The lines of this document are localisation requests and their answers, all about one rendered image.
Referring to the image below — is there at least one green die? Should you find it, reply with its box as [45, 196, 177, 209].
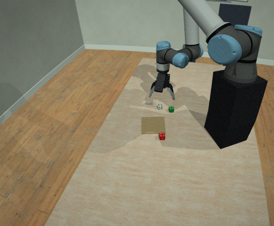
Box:
[169, 106, 174, 113]

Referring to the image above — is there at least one white die with black pips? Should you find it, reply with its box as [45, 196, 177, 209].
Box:
[157, 103, 163, 110]

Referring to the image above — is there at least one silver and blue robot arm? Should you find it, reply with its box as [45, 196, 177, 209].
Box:
[156, 0, 262, 83]

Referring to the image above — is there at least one red die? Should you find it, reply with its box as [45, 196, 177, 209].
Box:
[159, 133, 165, 140]

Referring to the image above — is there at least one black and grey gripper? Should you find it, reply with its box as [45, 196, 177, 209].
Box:
[149, 69, 175, 100]

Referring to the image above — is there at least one tan flat mat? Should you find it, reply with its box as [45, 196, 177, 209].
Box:
[141, 117, 166, 134]

